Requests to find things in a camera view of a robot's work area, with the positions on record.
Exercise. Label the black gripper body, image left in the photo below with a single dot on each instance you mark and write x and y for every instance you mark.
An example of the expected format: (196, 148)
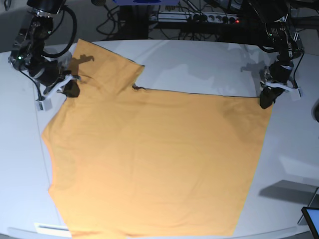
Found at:
(46, 72)

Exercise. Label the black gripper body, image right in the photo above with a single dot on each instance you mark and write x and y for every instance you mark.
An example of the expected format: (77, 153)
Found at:
(279, 72)

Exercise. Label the orange yellow T-shirt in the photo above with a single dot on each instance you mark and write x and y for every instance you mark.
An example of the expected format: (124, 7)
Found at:
(134, 162)

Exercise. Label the grey tablet stand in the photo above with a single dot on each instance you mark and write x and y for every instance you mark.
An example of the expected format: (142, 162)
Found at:
(313, 204)

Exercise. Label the white power strip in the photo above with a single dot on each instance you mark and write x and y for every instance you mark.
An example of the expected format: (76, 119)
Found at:
(187, 17)

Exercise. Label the tablet screen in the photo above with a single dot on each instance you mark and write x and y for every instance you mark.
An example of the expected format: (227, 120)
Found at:
(313, 222)

